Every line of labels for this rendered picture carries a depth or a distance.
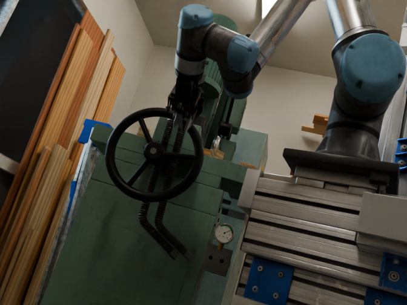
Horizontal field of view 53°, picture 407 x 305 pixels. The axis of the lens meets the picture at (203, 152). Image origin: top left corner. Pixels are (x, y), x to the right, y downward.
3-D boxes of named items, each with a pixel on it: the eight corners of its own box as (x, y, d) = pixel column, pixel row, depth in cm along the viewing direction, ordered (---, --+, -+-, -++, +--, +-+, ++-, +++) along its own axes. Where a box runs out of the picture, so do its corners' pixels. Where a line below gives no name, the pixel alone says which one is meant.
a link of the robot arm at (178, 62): (181, 42, 101) (212, 50, 100) (179, 59, 104) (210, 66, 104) (171, 57, 96) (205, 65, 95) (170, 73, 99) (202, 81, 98)
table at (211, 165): (79, 128, 132) (86, 112, 134) (103, 156, 161) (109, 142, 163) (263, 181, 125) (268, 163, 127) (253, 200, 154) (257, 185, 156)
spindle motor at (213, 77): (174, 74, 156) (198, 7, 165) (178, 94, 173) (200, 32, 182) (218, 86, 154) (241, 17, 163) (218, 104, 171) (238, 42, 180)
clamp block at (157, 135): (149, 139, 130) (158, 114, 133) (155, 152, 143) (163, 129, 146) (194, 152, 129) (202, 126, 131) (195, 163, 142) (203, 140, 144)
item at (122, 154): (105, 155, 139) (109, 144, 140) (118, 170, 159) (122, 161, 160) (218, 188, 135) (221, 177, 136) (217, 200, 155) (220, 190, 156)
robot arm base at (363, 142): (381, 189, 93) (388, 150, 96) (380, 166, 81) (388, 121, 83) (314, 178, 100) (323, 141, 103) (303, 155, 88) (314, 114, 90)
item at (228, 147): (207, 162, 170) (215, 136, 174) (207, 167, 177) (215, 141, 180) (229, 169, 169) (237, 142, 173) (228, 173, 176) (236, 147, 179)
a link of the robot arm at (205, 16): (204, 22, 87) (172, 8, 89) (198, 66, 94) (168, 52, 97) (223, 11, 92) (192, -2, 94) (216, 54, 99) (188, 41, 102)
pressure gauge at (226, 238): (209, 245, 123) (217, 219, 125) (209, 247, 127) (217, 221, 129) (229, 252, 122) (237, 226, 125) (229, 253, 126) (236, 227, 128)
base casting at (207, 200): (88, 178, 137) (98, 152, 139) (124, 207, 192) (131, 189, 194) (217, 216, 132) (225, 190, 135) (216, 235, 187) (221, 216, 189)
